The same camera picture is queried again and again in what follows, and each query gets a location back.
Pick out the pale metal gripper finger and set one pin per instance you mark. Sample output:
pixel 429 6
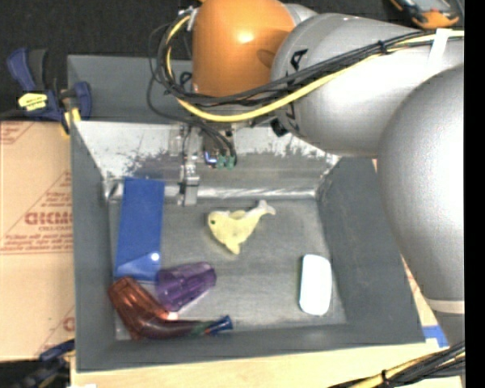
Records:
pixel 191 190
pixel 176 142

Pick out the black cylinder on white bracket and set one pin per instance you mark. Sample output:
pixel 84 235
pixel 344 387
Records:
pixel 279 127

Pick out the purple clear plastic cup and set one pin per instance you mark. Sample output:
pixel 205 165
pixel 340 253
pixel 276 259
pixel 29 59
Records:
pixel 186 285

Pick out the red clear curved plastic tube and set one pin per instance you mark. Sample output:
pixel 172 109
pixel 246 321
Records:
pixel 135 305

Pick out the blue flat block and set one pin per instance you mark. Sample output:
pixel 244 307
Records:
pixel 139 224

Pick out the yellow toy dolphin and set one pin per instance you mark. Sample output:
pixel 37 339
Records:
pixel 234 226

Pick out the brown cardboard board, red print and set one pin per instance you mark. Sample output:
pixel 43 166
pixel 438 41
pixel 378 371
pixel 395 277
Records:
pixel 32 237

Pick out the grey metal bin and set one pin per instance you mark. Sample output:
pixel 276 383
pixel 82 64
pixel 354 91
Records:
pixel 266 297

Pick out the white computer mouse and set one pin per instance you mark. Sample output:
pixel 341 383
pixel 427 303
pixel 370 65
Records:
pixel 315 285

